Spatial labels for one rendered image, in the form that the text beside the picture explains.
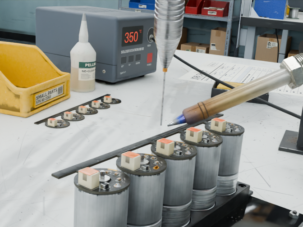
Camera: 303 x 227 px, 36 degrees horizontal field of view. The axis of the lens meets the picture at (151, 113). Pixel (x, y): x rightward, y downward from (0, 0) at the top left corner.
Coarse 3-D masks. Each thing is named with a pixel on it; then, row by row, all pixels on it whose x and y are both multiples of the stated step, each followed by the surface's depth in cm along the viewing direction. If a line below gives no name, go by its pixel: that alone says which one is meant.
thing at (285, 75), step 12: (288, 60) 22; (300, 60) 21; (276, 72) 22; (288, 72) 21; (300, 72) 21; (252, 84) 22; (264, 84) 21; (276, 84) 22; (288, 84) 22; (300, 84) 22; (216, 96) 22; (228, 96) 21; (240, 96) 21; (252, 96) 22; (192, 108) 22; (204, 108) 21; (216, 108) 21; (228, 108) 22; (192, 120) 22
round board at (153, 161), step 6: (120, 156) 23; (144, 156) 23; (150, 156) 24; (156, 156) 24; (120, 162) 23; (150, 162) 23; (156, 162) 23; (162, 162) 23; (120, 168) 22; (126, 168) 22; (144, 168) 22; (150, 168) 22; (162, 168) 22; (138, 174) 22; (144, 174) 22; (150, 174) 22
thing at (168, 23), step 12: (156, 0) 17; (168, 0) 17; (180, 0) 17; (156, 12) 17; (168, 12) 17; (180, 12) 17; (156, 24) 17; (168, 24) 17; (180, 24) 17; (156, 36) 18; (168, 36) 17
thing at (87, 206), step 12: (108, 180) 20; (84, 192) 20; (120, 192) 20; (84, 204) 20; (96, 204) 20; (108, 204) 20; (120, 204) 20; (84, 216) 20; (96, 216) 20; (108, 216) 20; (120, 216) 20
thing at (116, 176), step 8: (96, 168) 22; (104, 168) 22; (112, 176) 21; (120, 176) 21; (128, 176) 21; (104, 184) 20; (112, 184) 20; (120, 184) 20; (128, 184) 20; (88, 192) 20; (96, 192) 19; (104, 192) 19; (112, 192) 20
